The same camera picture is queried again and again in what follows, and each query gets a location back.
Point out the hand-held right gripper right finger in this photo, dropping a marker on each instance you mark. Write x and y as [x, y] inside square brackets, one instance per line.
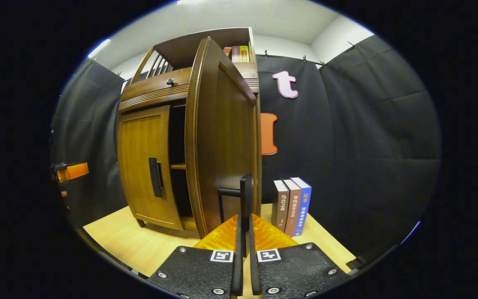
[254, 274]

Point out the small ceiling light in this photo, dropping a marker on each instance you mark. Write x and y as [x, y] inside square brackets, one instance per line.
[99, 48]

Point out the brown shelf book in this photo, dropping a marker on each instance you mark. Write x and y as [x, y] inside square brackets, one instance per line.
[235, 54]

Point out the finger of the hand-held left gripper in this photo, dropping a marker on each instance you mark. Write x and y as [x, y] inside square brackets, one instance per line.
[75, 171]

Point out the yellow book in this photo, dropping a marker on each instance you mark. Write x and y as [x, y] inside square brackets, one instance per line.
[244, 54]

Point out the blue standing book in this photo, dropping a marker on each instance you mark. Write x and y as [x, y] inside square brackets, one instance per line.
[304, 205]

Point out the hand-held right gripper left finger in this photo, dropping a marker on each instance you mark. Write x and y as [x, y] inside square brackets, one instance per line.
[237, 274]

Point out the large ceiling light panel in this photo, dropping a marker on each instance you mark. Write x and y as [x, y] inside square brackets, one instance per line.
[190, 2]

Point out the wooden shoe cabinet door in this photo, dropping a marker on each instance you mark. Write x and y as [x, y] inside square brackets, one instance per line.
[226, 137]
[139, 158]

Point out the wooden drawer with black knob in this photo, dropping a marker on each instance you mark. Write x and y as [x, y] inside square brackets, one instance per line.
[147, 89]

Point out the wooden double-door shoe cabinet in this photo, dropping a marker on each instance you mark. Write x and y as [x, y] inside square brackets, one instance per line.
[181, 50]

